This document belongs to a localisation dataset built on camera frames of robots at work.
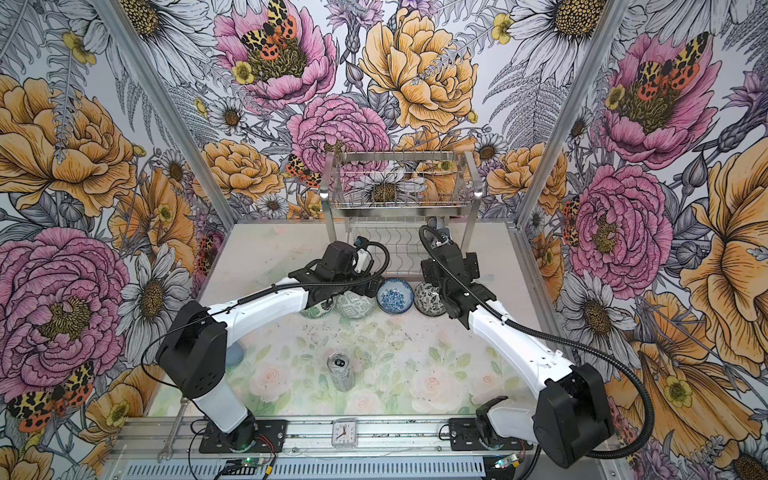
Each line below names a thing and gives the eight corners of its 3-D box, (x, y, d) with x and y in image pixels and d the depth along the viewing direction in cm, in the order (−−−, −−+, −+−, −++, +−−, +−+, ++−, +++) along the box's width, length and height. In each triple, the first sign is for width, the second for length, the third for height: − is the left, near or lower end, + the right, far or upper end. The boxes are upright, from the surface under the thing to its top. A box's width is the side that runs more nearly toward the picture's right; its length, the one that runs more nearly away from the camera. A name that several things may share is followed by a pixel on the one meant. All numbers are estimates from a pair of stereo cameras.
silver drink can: (334, 393, 83) (325, 375, 71) (337, 373, 86) (328, 352, 75) (353, 393, 83) (347, 375, 71) (355, 373, 86) (349, 352, 75)
